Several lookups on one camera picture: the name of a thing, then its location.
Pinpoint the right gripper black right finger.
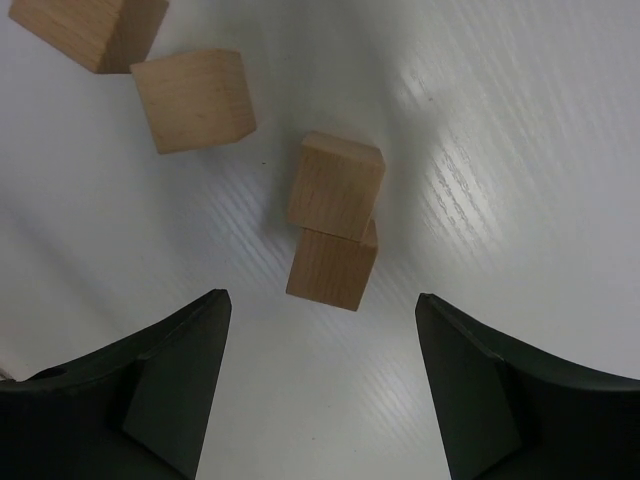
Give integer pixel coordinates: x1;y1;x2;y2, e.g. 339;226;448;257
415;294;639;479

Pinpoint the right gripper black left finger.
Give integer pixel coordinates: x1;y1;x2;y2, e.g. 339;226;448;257
1;290;232;479

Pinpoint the wood cube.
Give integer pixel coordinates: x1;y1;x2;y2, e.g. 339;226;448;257
287;131;386;241
130;49;257;154
286;221;378;311
8;0;169;74

